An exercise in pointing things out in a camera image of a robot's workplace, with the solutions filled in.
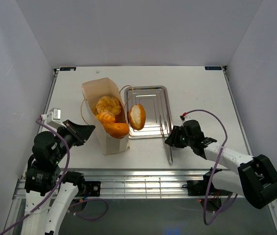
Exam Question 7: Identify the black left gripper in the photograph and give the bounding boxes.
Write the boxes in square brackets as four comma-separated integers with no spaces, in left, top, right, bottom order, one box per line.
[51,118,96,163]

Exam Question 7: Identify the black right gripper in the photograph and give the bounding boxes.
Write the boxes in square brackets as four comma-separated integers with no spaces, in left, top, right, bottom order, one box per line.
[164,126,194,148]

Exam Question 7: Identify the metal serving tongs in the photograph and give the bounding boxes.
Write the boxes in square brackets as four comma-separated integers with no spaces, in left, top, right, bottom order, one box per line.
[159,115,174,165]

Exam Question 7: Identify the small croissant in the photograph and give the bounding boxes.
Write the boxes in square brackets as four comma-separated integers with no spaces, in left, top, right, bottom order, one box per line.
[96,112,115,124]

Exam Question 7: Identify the long scored baguette loaf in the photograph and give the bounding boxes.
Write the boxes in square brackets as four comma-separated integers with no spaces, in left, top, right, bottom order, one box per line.
[103,123,129,139]

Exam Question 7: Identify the sugared flower bun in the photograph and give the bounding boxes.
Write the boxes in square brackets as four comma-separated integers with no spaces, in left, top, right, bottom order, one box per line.
[95,96,122,117]

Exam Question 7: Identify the beige paper bag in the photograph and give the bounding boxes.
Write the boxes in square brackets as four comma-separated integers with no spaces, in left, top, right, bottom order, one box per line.
[82,77,130,155]

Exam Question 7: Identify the round smooth bun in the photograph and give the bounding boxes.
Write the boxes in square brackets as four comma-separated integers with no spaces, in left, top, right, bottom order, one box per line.
[128,104,146,130]

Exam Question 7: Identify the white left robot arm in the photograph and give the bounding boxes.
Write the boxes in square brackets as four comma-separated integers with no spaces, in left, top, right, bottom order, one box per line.
[21,120,95,235]

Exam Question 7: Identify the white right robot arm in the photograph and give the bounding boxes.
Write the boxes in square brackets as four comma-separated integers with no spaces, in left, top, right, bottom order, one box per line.
[164,120,277,209]

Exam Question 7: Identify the silver metal tray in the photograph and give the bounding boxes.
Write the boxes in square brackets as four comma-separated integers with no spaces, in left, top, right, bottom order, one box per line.
[124,86,173,139]

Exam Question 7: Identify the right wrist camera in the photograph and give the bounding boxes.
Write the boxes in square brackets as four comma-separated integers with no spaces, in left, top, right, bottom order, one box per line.
[180,112,192,123]

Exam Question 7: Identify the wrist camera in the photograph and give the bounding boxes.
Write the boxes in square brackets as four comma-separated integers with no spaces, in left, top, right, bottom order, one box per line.
[180,112,192,123]
[40,108,65,129]

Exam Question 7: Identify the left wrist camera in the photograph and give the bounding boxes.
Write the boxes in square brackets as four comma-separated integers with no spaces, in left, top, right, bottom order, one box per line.
[40,108,65,129]

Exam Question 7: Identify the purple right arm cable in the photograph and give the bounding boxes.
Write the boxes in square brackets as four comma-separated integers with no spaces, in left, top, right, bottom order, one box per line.
[180,109,238,225]

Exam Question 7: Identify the aluminium table frame rail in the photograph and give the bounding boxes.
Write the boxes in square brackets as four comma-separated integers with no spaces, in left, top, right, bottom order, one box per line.
[12,167,276,199]

